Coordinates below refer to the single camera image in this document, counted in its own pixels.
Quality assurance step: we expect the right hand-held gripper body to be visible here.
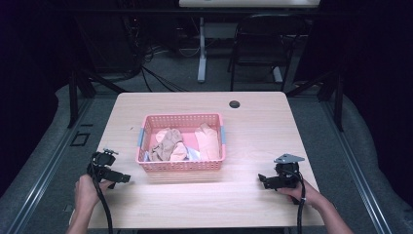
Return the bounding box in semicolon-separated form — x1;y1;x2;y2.
272;153;306;190

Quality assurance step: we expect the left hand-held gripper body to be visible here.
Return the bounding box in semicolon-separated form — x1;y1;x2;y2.
86;148;120;183

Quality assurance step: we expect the brown sock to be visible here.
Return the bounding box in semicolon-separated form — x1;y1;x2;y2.
148;128;185;163

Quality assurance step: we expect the small peach sock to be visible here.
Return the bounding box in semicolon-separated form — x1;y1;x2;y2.
154;128;172;144

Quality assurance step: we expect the pink plastic basket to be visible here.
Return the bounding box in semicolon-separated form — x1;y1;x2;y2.
134;112;227;174

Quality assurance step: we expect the rounded peach sock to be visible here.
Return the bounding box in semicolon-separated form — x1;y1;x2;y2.
169;141;189;162

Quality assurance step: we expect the large peach sock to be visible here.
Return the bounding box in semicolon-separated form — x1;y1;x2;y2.
193;122;222;162

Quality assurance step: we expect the person's right hand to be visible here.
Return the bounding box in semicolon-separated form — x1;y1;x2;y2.
277;178;323;210

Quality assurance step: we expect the person's left hand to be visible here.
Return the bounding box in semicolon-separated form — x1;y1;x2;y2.
74;174;115;213

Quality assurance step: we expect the black square floor plate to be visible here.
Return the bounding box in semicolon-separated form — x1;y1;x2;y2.
69;131;92;147

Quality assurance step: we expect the black folding chair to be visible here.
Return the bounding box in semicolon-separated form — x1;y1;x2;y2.
226;13;310;93

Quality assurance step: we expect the white desk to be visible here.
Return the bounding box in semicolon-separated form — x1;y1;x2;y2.
177;0;321;84

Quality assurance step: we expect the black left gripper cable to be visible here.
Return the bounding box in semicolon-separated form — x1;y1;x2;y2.
90;152;114;234

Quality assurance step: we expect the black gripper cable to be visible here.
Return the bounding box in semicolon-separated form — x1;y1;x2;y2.
90;152;114;234
282;167;307;234

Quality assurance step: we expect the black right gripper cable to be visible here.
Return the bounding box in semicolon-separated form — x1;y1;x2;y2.
282;167;307;234

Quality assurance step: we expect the grey metal floor rail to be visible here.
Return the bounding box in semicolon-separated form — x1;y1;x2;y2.
319;97;394;234
5;97;95;234

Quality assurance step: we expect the black metal frame stand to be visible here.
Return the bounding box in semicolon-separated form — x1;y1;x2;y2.
66;16;129;130
284;64;346;133

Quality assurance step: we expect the bundle of floor cables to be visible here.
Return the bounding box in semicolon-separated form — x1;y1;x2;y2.
121;14;191;94

